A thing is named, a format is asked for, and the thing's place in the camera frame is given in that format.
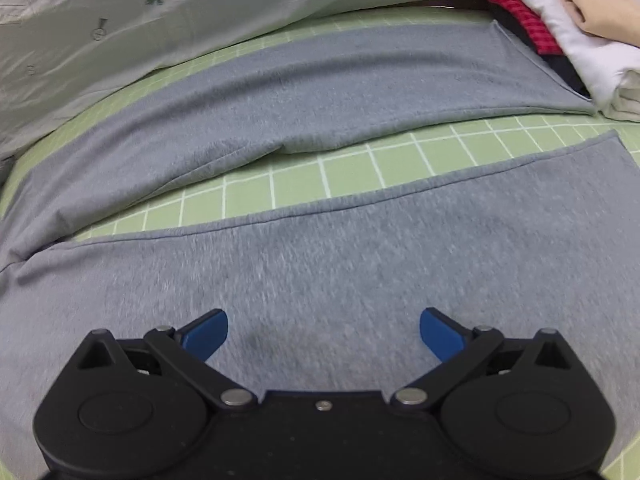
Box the red checked folded garment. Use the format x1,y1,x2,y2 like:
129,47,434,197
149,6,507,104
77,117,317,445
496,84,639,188
487,0,564,56

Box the green grid cutting mat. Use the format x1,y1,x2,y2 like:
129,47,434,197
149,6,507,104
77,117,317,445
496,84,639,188
0,6,640,480

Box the grey fabric storage bag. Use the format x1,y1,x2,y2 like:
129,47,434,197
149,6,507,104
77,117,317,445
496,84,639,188
0,0,490,158

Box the white folded garment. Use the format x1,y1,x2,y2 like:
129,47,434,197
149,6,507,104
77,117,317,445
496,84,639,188
522,0,639,122

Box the dark navy folded garment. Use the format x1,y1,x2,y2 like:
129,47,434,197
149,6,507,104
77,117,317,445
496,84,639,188
490,4,590,98

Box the grey sweatpants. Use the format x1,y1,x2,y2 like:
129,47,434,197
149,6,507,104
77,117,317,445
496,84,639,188
1,22,639,479

